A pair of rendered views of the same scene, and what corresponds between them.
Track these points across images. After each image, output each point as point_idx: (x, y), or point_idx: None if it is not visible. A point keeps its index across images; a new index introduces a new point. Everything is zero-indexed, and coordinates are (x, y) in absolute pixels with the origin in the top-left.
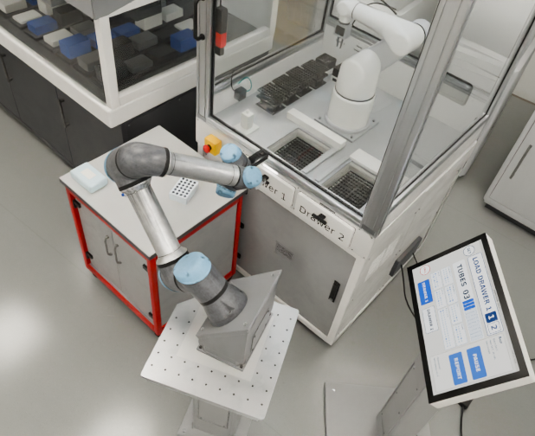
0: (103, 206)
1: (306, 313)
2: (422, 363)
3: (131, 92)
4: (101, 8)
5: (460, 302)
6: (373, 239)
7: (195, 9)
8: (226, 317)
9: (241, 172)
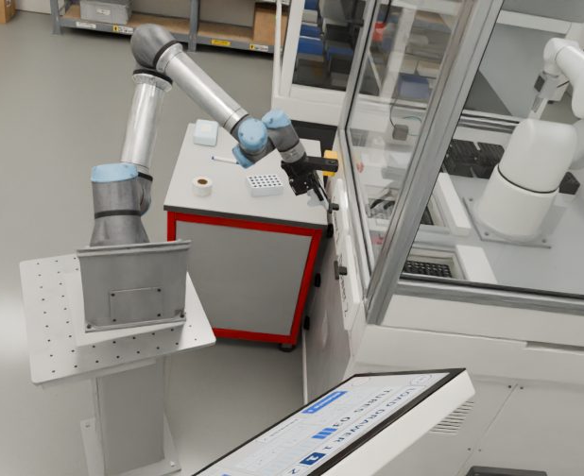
0: (188, 155)
1: None
2: None
3: (306, 90)
4: None
5: (324, 427)
6: (365, 324)
7: None
8: (95, 242)
9: (243, 120)
